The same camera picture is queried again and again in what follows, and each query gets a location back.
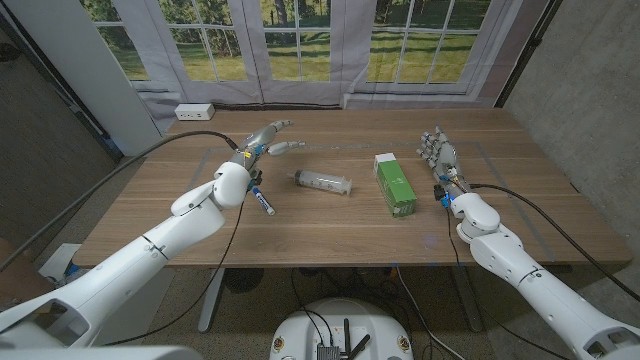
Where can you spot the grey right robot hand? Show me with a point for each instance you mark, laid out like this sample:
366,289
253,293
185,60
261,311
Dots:
445,157

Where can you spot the green and white package box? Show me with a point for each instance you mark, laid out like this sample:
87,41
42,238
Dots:
395,187

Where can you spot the black backdrop frame pole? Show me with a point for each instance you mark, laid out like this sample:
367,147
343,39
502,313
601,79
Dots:
527,55

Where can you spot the blue and white marker pen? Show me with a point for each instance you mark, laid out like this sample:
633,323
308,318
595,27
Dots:
263,201

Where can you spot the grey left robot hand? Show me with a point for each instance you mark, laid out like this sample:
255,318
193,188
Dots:
255,145

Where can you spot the large clear plastic syringe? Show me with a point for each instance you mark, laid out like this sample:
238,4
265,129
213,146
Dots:
325,181

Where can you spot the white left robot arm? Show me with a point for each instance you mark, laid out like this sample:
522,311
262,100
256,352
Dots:
150,245

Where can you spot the white floor board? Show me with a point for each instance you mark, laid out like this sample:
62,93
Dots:
57,260

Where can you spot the brown cardboard box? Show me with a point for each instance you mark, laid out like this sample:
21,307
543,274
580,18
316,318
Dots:
20,280

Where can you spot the white power strip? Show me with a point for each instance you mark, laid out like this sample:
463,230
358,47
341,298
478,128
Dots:
194,111

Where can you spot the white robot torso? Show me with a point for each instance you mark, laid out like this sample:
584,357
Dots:
300,330

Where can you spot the blue floor item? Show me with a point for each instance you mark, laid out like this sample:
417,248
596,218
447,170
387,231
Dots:
71,270

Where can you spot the printed window backdrop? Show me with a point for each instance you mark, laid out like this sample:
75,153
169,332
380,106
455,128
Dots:
345,50

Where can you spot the black round floor base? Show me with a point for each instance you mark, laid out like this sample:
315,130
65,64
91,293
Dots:
243,280

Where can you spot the white pillar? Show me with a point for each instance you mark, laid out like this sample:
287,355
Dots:
90,65

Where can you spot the grey table leg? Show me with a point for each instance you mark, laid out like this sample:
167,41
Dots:
467,300
211,300

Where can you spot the blue wrist connector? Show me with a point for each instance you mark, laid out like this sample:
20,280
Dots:
446,200
251,184

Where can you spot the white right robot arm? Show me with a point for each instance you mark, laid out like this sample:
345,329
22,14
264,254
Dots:
525,275

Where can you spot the blue right wrist connector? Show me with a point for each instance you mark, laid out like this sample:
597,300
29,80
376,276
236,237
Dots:
446,200

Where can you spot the blue left wrist connector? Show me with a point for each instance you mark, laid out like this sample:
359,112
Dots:
251,184

